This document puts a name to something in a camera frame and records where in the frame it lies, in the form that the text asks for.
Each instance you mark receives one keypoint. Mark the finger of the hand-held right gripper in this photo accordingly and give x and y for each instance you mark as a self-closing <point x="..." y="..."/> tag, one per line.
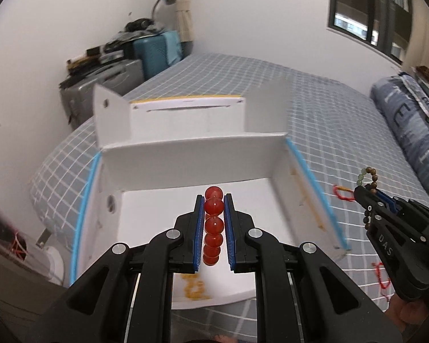
<point x="383" y="196"/>
<point x="396" y="250"/>

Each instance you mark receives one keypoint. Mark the printed pillow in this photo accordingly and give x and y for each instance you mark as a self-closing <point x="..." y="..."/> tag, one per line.
<point x="423" y="93"/>

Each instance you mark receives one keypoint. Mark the beige curtain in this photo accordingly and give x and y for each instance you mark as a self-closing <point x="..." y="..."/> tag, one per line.
<point x="180" y="7"/>

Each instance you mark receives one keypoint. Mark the white stool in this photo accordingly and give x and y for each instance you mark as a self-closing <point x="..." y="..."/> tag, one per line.
<point x="53" y="264"/>

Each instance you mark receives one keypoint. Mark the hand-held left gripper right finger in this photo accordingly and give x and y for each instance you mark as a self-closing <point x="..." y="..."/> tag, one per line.
<point x="230" y="235"/>

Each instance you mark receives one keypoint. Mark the person's right hand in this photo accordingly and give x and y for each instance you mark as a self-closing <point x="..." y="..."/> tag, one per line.
<point x="407" y="318"/>

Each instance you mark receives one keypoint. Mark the white cardboard box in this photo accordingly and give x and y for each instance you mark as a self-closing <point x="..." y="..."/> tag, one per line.
<point x="193" y="164"/>

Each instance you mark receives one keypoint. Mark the blue patterned pillow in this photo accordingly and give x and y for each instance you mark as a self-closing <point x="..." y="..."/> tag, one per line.
<point x="407" y="125"/>

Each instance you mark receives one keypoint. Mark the black electronic devices pile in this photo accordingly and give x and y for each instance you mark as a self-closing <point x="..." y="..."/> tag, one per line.
<point x="100" y="55"/>

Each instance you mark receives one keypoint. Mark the grey suitcase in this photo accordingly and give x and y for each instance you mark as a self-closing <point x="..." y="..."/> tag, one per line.
<point x="103" y="82"/>

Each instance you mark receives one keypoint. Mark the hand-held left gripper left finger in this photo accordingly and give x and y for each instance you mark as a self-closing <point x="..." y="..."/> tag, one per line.
<point x="199" y="235"/>

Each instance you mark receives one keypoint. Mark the grey checked bed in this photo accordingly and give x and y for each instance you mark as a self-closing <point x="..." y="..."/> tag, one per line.
<point x="307" y="132"/>

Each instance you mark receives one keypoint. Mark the blue suitcase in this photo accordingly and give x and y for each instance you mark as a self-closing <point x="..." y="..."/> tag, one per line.
<point x="157" y="53"/>

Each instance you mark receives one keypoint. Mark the dark framed window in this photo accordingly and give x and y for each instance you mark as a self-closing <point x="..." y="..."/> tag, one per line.
<point x="371" y="3"/>

